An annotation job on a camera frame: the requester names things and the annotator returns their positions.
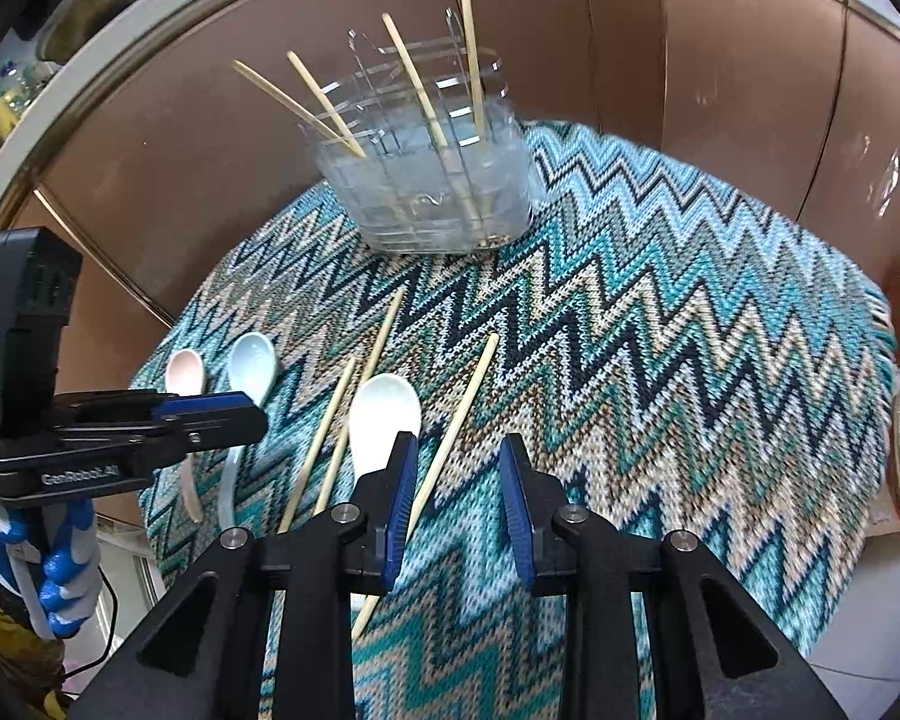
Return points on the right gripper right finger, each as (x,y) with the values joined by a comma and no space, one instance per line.
(715,653)

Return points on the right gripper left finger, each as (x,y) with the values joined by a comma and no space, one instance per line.
(270,611)

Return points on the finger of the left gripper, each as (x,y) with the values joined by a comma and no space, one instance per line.
(160,429)

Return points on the pink ceramic spoon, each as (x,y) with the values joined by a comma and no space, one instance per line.
(185,376)

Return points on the bamboo chopstick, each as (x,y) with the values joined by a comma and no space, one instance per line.
(315,446)
(327,105)
(450,436)
(359,404)
(258,80)
(452,169)
(477,91)

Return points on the blue white gloved left hand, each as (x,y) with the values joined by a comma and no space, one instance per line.
(49,562)

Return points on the light blue ceramic spoon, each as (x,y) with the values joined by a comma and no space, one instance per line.
(252,368)

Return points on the white ceramic spoon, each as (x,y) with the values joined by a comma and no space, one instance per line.
(393,408)

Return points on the zigzag patterned cloth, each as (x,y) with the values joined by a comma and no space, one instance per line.
(674,351)

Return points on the wire utensil holder basket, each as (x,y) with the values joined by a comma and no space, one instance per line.
(398,197)

